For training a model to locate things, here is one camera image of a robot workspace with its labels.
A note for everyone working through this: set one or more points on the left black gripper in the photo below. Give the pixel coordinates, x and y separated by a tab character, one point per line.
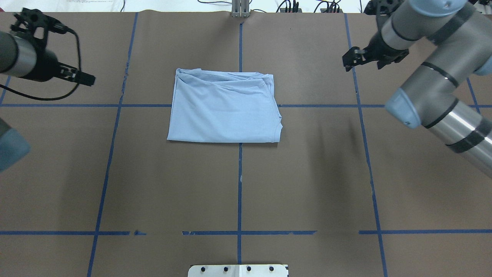
45	66

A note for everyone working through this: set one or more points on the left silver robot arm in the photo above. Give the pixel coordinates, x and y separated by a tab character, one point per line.
21	59

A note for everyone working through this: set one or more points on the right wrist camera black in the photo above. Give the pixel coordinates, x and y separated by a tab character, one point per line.
381	7

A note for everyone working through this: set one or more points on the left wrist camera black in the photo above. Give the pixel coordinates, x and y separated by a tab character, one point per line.
35	26

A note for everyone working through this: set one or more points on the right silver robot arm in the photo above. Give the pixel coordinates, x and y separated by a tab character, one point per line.
462	36

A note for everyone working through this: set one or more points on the light blue t-shirt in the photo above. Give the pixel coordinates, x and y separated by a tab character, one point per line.
224	107

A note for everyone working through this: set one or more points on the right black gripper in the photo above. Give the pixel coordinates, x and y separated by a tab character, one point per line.
377	49

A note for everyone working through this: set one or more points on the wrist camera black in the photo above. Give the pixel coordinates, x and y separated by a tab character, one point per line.
35	26
381	7

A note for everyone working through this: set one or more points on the aluminium frame post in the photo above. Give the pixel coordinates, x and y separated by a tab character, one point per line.
240	8

